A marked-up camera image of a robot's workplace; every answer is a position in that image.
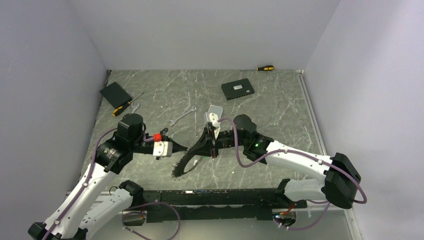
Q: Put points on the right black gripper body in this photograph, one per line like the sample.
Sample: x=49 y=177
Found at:
x=225 y=139

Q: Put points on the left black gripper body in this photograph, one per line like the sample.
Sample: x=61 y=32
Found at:
x=141 y=146

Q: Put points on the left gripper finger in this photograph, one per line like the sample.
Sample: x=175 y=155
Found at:
x=164 y=131
x=176 y=147

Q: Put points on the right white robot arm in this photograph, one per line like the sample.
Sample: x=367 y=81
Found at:
x=332 y=179

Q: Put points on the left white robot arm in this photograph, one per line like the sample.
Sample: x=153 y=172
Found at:
x=76 y=218

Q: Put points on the large silver wrench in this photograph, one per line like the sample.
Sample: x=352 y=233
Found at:
x=134 y=106

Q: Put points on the small silver wrench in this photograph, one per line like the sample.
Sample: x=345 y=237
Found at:
x=172 y=122

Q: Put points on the grey plastic box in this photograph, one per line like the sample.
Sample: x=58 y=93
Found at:
x=217 y=111

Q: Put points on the yellow black screwdriver near box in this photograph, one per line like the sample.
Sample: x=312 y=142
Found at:
x=123 y=107

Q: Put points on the black flat box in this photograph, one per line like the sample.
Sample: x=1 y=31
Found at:
x=115 y=95

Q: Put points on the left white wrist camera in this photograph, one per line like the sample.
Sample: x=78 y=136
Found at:
x=162 y=149

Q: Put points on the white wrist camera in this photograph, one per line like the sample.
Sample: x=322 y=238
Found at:
x=162 y=149
x=213 y=119

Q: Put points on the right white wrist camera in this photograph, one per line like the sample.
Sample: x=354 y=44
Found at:
x=213 y=119

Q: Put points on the black network switch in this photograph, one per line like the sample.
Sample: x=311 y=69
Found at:
x=237 y=89

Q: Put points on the yellow black screwdriver at wall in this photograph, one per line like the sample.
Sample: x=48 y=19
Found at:
x=266 y=68

